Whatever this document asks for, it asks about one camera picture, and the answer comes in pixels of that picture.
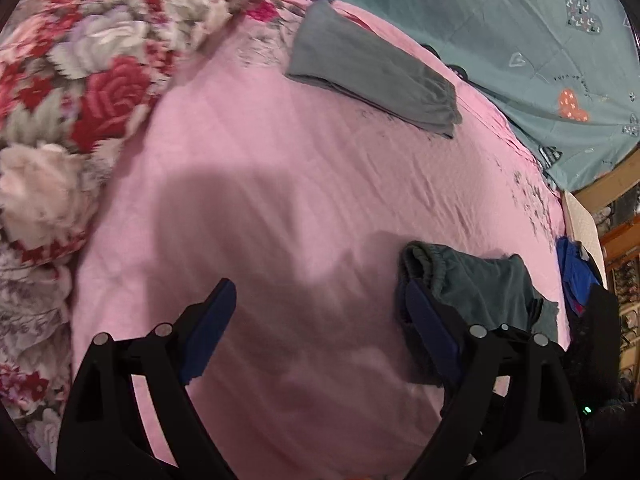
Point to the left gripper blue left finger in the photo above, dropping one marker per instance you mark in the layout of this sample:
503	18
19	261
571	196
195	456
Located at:
103	436

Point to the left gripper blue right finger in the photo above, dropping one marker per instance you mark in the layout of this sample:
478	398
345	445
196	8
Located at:
508	411

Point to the dark teal pants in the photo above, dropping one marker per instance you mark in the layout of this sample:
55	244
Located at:
441	292

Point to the blue red jacket pile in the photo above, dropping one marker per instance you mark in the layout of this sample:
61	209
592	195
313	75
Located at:
593	354

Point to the cream textured pillow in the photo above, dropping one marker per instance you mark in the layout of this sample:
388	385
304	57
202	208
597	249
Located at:
580	227

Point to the display shelf with ornaments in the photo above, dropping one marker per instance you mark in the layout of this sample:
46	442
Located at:
618	229

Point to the wooden headboard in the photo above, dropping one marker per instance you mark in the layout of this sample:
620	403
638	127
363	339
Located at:
612	185

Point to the pink floral bed sheet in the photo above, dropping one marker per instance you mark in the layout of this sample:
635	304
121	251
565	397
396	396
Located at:
304	198

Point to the teal heart print duvet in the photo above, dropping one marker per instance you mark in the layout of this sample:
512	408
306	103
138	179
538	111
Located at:
564	72

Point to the red floral quilt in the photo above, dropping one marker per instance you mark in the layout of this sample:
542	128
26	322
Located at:
78	78

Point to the folded grey garment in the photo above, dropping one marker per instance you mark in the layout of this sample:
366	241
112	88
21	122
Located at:
332	52

